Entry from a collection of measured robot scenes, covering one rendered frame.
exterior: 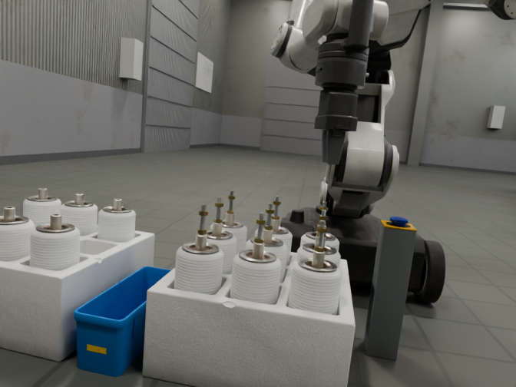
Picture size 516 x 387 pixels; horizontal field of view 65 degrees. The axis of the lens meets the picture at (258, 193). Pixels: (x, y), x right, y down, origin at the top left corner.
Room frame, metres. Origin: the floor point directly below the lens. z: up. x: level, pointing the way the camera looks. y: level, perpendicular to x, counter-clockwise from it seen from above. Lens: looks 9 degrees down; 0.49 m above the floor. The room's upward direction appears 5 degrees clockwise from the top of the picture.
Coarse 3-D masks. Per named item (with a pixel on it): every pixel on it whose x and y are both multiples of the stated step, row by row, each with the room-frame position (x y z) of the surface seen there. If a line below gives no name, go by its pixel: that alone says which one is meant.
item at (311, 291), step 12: (300, 276) 0.72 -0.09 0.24; (312, 276) 0.70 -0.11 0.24; (324, 276) 0.70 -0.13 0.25; (336, 276) 0.72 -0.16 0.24; (300, 288) 0.72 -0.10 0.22; (312, 288) 0.70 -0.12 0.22; (324, 288) 0.70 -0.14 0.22; (336, 288) 0.72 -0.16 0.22; (300, 300) 0.71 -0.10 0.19; (312, 300) 0.70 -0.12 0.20; (324, 300) 0.70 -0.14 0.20; (336, 300) 0.72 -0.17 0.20; (324, 312) 0.70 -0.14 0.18; (336, 312) 0.73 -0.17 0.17
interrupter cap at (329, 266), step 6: (306, 258) 0.78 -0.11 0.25; (312, 258) 0.78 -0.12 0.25; (300, 264) 0.74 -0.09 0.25; (306, 264) 0.74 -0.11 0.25; (324, 264) 0.76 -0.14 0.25; (330, 264) 0.76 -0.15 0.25; (312, 270) 0.71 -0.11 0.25; (318, 270) 0.71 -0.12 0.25; (324, 270) 0.71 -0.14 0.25; (330, 270) 0.72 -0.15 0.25
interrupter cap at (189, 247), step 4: (184, 244) 0.79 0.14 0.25; (188, 244) 0.80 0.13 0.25; (192, 244) 0.80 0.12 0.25; (208, 244) 0.81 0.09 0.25; (212, 244) 0.81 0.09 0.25; (184, 248) 0.77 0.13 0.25; (188, 248) 0.77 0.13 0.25; (192, 248) 0.79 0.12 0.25; (208, 248) 0.80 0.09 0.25; (212, 248) 0.79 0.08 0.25; (216, 248) 0.79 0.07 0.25; (188, 252) 0.75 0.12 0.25; (192, 252) 0.75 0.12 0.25; (196, 252) 0.75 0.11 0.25; (200, 252) 0.75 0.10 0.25; (204, 252) 0.76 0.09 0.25; (208, 252) 0.76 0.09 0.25; (212, 252) 0.76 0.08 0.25; (216, 252) 0.77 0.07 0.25
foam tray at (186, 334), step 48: (288, 288) 0.80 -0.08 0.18; (144, 336) 0.73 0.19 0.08; (192, 336) 0.71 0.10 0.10; (240, 336) 0.69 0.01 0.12; (288, 336) 0.68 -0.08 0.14; (336, 336) 0.67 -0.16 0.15; (192, 384) 0.71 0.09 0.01; (240, 384) 0.69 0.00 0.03; (288, 384) 0.68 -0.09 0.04; (336, 384) 0.66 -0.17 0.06
